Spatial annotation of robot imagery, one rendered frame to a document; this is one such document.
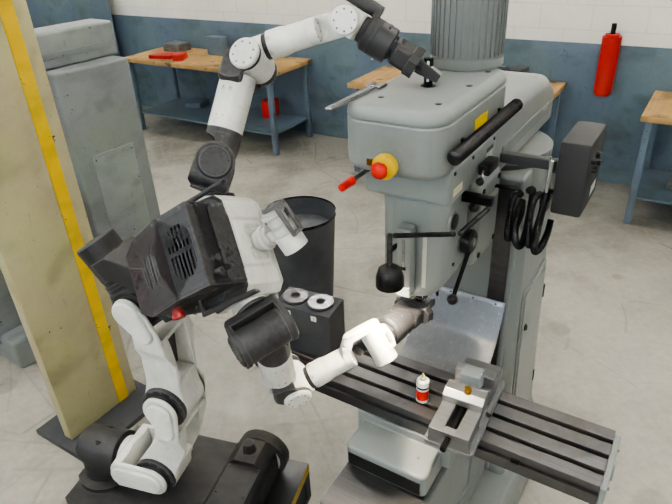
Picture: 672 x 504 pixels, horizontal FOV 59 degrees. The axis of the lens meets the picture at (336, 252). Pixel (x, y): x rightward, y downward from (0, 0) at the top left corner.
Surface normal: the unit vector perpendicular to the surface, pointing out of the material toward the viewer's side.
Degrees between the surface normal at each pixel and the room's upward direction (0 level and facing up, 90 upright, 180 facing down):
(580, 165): 90
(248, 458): 0
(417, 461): 0
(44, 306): 90
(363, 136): 90
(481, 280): 90
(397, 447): 0
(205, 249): 60
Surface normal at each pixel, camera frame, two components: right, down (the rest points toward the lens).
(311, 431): -0.04, -0.87
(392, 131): -0.53, 0.44
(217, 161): 0.18, 0.00
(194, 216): 0.81, -0.37
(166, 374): -0.29, 0.49
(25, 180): 0.85, 0.23
